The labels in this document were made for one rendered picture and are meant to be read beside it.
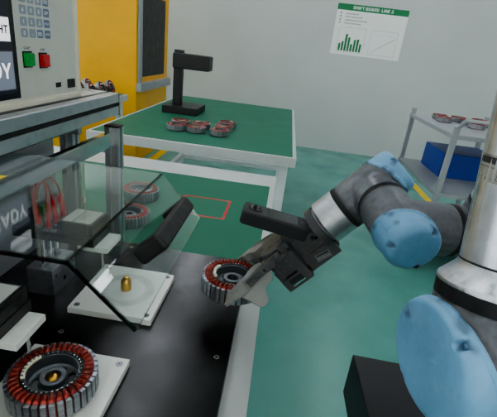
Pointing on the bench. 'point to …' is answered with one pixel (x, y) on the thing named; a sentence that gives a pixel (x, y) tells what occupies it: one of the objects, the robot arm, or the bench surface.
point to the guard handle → (174, 218)
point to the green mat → (200, 246)
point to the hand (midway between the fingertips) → (228, 280)
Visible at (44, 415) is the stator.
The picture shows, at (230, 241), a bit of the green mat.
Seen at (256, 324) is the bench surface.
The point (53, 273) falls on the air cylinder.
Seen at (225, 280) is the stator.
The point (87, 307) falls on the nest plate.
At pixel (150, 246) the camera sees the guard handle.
